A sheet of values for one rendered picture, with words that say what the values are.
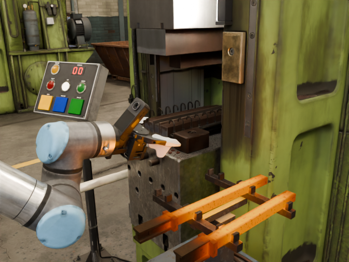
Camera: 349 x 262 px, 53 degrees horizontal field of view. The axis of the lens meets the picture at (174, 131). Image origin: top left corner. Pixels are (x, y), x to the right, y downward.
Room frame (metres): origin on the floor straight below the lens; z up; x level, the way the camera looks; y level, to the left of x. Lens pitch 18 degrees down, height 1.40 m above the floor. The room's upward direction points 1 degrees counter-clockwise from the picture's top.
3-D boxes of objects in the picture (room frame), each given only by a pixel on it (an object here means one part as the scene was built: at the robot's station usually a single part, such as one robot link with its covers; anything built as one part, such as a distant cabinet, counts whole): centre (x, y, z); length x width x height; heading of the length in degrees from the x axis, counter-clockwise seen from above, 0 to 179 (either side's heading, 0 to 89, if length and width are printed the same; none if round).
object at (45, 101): (1.74, 0.64, 1.01); 0.07 x 0.05 x 0.07; 63
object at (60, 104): (1.69, 0.56, 1.01); 0.07 x 0.05 x 0.07; 63
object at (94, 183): (1.63, 0.37, 0.62); 0.44 x 0.05 x 0.05; 128
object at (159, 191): (0.95, -0.05, 0.93); 0.23 x 0.06 x 0.02; 129
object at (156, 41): (1.54, -0.08, 1.32); 0.42 x 0.20 x 0.10; 128
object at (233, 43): (1.24, -0.21, 1.27); 0.09 x 0.02 x 0.17; 38
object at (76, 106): (1.64, 0.47, 1.01); 0.07 x 0.05 x 0.07; 63
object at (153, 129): (1.54, -0.08, 0.96); 0.42 x 0.20 x 0.09; 128
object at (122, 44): (8.49, 0.93, 0.43); 1.89 x 1.20 x 0.85; 43
